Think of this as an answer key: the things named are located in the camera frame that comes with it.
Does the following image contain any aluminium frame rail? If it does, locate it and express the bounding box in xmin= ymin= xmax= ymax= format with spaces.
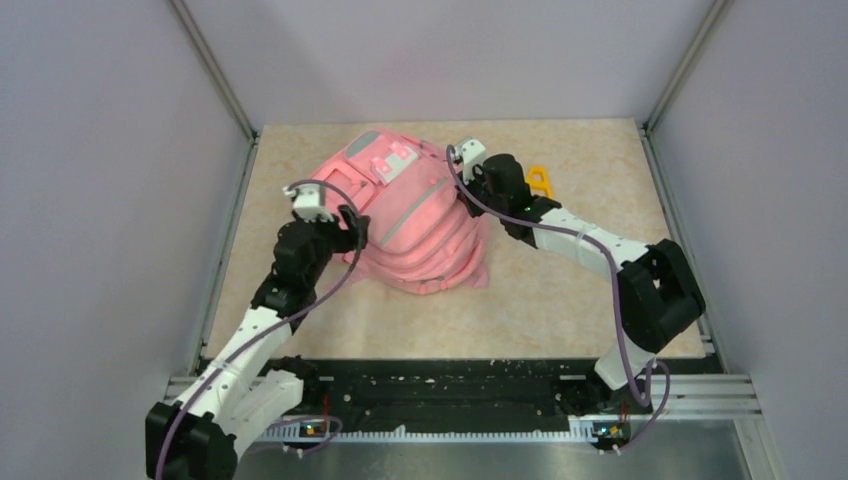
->
xmin=166 ymin=0 xmax=259 ymax=144

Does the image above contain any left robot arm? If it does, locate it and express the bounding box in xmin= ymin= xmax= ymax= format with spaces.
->
xmin=145 ymin=205 xmax=371 ymax=479

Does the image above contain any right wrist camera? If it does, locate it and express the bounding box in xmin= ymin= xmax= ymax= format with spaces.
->
xmin=447 ymin=137 xmax=487 ymax=184

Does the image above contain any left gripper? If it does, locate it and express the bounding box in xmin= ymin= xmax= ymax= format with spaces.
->
xmin=304 ymin=204 xmax=370 ymax=284

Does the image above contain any pink student backpack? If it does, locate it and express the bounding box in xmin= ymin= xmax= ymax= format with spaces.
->
xmin=311 ymin=129 xmax=489 ymax=295

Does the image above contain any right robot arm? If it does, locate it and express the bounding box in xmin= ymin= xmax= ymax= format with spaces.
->
xmin=446 ymin=148 xmax=706 ymax=412

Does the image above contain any yellow toy triangle block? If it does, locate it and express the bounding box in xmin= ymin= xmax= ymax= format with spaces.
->
xmin=525 ymin=165 xmax=553 ymax=199

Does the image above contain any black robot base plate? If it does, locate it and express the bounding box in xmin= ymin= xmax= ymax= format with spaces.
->
xmin=278 ymin=354 xmax=654 ymax=420

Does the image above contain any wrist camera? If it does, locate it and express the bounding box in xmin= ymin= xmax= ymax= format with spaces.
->
xmin=283 ymin=184 xmax=334 ymax=223
xmin=447 ymin=137 xmax=487 ymax=184

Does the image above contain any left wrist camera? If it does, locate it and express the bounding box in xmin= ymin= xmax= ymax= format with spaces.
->
xmin=283 ymin=184 xmax=334 ymax=223

